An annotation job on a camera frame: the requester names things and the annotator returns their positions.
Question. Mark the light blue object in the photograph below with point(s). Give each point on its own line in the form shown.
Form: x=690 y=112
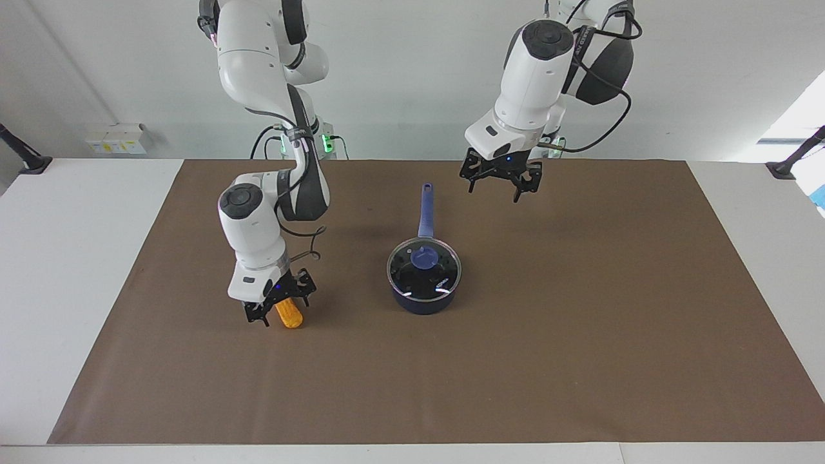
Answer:
x=820 y=195

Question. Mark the dark blue saucepan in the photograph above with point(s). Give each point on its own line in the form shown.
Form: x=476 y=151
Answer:
x=425 y=290

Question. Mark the yellow corn cob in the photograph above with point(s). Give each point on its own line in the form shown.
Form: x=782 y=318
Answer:
x=290 y=316

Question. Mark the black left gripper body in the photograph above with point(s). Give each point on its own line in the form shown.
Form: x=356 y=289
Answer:
x=506 y=166

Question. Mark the white wall socket box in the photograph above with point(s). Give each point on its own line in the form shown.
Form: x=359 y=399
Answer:
x=116 y=140

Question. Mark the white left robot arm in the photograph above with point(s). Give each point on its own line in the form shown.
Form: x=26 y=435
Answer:
x=535 y=77

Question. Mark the black clamp stand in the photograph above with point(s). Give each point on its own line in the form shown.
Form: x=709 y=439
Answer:
x=29 y=161
x=789 y=164

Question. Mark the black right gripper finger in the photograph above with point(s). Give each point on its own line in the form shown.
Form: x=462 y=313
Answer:
x=305 y=285
x=259 y=310

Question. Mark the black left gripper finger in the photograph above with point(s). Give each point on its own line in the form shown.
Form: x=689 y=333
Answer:
x=530 y=179
x=472 y=169

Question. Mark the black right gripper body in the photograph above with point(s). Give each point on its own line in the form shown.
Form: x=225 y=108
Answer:
x=282 y=289

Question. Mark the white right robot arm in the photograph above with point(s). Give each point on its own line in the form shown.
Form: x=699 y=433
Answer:
x=251 y=64

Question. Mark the glass lid with blue knob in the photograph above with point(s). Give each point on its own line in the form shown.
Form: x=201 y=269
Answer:
x=423 y=269

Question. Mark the brown table mat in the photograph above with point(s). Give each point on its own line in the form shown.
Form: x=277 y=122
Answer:
x=412 y=374

